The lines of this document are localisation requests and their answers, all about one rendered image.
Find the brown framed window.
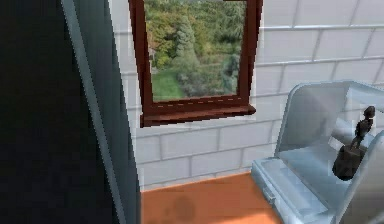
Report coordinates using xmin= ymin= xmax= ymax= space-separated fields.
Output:
xmin=128 ymin=0 xmax=264 ymax=129

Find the black appliance lever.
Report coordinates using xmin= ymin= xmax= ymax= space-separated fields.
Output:
xmin=331 ymin=105 xmax=377 ymax=182

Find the dark grey fridge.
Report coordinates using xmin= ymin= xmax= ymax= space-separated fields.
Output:
xmin=0 ymin=0 xmax=142 ymax=224

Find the pale blue metal appliance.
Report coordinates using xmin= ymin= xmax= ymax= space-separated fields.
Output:
xmin=250 ymin=79 xmax=384 ymax=224

